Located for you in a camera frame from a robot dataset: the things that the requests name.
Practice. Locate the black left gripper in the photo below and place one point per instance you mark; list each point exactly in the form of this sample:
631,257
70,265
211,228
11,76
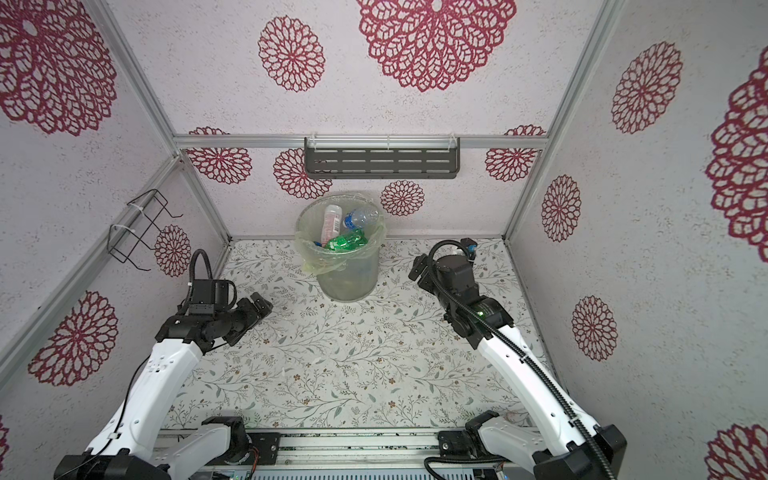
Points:
253,315

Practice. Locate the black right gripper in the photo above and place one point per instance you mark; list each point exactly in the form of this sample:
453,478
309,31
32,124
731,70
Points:
424,273

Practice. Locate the green bottle yellow cap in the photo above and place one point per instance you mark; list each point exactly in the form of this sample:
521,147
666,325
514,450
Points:
347,242

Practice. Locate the clear bottle blue label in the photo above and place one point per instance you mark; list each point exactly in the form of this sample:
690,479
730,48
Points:
361,217

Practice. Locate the clear bottle red cap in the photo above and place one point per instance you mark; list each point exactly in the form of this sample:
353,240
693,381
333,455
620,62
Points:
332,222

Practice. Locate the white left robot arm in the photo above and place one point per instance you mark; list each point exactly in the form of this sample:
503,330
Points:
124,449

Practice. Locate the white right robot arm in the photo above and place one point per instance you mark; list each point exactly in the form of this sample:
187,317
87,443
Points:
496,338

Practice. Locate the grey bin with liner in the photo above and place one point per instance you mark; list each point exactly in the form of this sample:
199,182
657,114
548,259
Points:
342,276

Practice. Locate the grey slotted wall shelf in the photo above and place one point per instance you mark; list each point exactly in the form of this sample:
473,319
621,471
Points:
390,160

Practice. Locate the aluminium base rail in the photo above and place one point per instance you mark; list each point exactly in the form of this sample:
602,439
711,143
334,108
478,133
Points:
372,450

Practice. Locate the black wire wall rack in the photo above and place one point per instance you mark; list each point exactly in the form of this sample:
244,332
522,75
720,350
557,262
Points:
145,210

